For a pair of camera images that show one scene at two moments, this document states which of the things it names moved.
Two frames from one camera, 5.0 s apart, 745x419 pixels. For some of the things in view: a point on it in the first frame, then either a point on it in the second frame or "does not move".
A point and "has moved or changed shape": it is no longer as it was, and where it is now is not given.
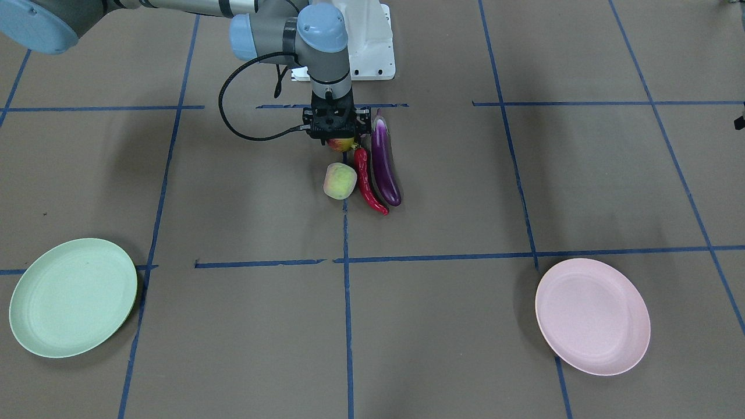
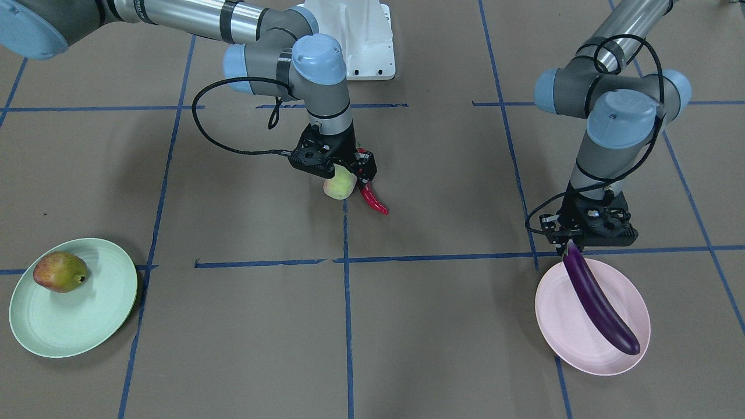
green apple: x=339 y=180 does not move
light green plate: x=71 y=297 does not move
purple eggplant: x=385 y=164 → x=598 y=300
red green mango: x=341 y=145 has moved or changed shape
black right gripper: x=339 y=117 → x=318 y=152
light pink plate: x=593 y=316 does not move
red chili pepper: x=361 y=163 does not move
